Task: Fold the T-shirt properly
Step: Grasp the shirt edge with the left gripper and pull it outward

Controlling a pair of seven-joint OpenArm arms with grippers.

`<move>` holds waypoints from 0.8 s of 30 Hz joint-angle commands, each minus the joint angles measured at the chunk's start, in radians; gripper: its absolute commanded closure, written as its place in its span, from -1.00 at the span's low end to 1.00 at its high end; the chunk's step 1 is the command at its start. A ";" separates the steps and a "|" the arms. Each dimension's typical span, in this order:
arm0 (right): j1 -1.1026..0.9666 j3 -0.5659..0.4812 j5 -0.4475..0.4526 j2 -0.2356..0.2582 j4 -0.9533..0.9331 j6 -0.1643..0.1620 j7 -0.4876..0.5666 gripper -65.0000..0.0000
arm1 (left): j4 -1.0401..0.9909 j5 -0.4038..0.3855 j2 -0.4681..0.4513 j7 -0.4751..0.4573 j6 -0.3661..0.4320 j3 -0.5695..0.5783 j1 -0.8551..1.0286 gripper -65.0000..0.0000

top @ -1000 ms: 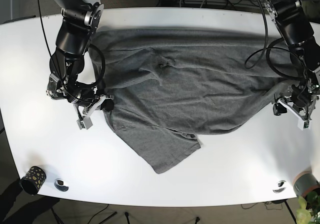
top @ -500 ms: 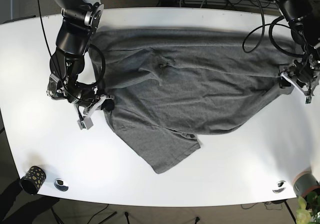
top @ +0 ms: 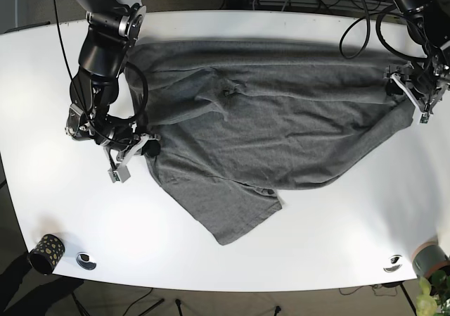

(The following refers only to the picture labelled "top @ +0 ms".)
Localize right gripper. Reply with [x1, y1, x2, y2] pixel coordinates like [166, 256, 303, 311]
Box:
[104, 133, 161, 169]

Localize grey T-shirt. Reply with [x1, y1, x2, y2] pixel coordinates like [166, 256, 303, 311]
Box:
[129, 41, 414, 246]

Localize left silver table grommet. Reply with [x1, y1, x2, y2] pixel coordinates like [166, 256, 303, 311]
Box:
[76, 252, 97, 270]

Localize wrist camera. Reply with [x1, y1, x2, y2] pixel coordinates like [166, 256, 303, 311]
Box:
[108, 166, 131, 183]
[418, 112, 430, 124]

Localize black gold spotted cup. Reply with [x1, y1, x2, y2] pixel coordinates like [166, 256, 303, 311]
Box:
[27, 234, 65, 275]

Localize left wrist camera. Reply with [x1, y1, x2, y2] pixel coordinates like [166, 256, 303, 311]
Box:
[418, 112, 430, 124]

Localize grey plant pot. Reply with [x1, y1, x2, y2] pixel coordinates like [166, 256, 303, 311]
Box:
[411, 241, 449, 279]

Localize green plant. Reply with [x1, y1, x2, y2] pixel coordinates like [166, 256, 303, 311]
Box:
[416, 270, 449, 316]

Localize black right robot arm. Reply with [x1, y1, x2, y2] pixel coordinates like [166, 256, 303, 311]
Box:
[65, 0, 161, 162]

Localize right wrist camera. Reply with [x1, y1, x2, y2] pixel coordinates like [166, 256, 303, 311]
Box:
[108, 166, 131, 183]

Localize right silver table grommet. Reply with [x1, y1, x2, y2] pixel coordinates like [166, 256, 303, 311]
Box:
[383, 255, 403, 273]

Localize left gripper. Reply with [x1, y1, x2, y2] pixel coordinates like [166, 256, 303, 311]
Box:
[384, 61, 449, 114]

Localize silver table grommet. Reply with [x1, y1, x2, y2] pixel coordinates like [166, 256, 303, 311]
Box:
[383, 255, 403, 273]
[76, 252, 97, 270]

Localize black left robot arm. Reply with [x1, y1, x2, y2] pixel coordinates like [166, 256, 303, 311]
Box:
[375, 0, 449, 122]

